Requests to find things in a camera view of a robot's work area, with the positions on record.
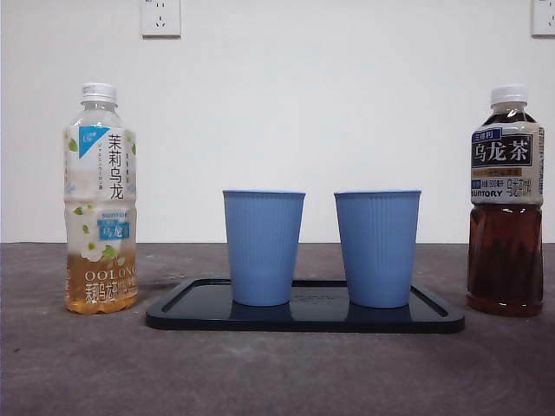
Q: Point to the dark oolong tea bottle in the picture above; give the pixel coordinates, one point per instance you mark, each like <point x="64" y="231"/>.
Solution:
<point x="505" y="260"/>

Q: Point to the white wall socket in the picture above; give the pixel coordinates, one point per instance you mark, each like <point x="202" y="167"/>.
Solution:
<point x="160" y="17"/>
<point x="544" y="17"/>

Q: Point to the blue ribbed cup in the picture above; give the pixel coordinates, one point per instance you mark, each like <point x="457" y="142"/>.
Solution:
<point x="377" y="247"/>
<point x="262" y="247"/>

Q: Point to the jasmine oolong tea bottle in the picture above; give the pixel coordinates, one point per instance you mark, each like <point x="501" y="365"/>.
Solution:
<point x="102" y="182"/>

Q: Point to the dark blue tray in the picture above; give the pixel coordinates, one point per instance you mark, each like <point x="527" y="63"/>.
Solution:
<point x="303" y="320"/>

